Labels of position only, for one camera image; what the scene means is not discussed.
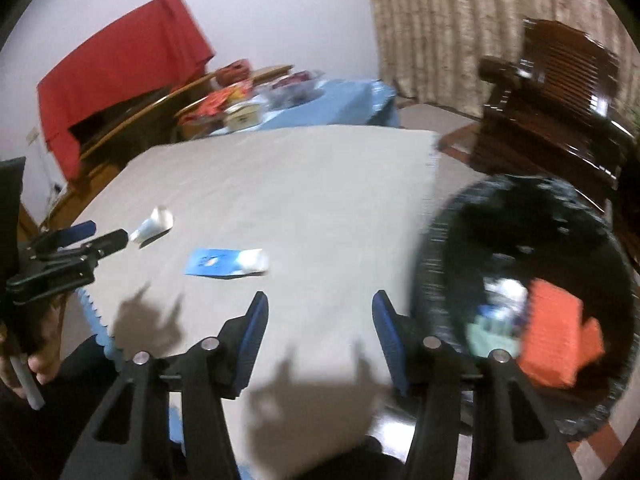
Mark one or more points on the orange bubble wrap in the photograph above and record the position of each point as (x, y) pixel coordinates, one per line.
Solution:
(555, 342)

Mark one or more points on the red patterned packets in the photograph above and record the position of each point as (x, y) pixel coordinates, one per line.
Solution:
(215, 105)

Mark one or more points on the grey tablecloth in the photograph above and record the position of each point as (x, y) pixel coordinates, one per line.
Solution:
(300, 195)

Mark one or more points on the white paper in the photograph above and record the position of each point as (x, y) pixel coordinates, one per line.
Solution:
(152, 227)

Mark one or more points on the green work glove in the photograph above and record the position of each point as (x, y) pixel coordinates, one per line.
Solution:
(482, 335)

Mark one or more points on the beige patterned curtain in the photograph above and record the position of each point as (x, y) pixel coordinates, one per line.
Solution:
(450, 25)

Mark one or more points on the person's dark clothing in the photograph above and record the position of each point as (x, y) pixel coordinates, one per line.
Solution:
(55, 440)

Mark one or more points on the blue and white packet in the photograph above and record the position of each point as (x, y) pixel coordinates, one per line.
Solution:
(225, 262)

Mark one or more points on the red gift bag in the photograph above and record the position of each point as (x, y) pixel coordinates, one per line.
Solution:
(234, 72)

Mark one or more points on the person's left hand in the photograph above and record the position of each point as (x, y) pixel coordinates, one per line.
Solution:
(50, 355)

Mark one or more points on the light blue tablecloth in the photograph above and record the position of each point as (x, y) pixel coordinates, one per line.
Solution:
(345, 105)

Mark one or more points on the trash bin with black bag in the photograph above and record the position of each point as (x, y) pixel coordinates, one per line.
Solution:
(525, 240)

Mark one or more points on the clear bag of red fruit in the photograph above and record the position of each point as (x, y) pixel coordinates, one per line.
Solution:
(297, 87)

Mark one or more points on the dark wooden chair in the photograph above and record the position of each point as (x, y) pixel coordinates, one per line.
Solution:
(555, 105)

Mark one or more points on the white cylindrical stick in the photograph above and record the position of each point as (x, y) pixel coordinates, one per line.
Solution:
(27, 385)

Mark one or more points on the beige box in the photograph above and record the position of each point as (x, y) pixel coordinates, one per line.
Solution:
(242, 116)

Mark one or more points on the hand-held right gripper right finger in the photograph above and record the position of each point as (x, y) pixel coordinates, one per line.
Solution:
(386, 330)

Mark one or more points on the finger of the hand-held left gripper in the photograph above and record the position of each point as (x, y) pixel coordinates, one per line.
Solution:
(75, 232)
(107, 242)

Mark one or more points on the red cloth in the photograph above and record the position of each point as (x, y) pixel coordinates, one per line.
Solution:
(120, 60)

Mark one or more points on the black television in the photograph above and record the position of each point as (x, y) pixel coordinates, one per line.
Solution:
(107, 117)

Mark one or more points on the wall outlet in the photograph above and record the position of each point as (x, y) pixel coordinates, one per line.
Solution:
(32, 137)

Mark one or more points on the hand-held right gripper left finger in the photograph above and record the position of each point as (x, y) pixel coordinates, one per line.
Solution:
(257, 322)

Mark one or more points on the wooden cabinet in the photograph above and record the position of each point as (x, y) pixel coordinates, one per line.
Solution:
(100, 170)

